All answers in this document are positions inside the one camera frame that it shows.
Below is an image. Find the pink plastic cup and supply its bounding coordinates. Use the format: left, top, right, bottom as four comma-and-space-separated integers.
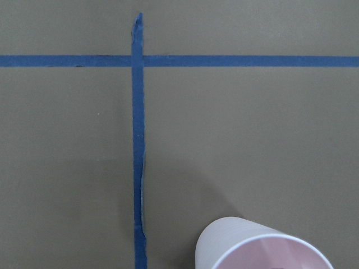
195, 217, 333, 268

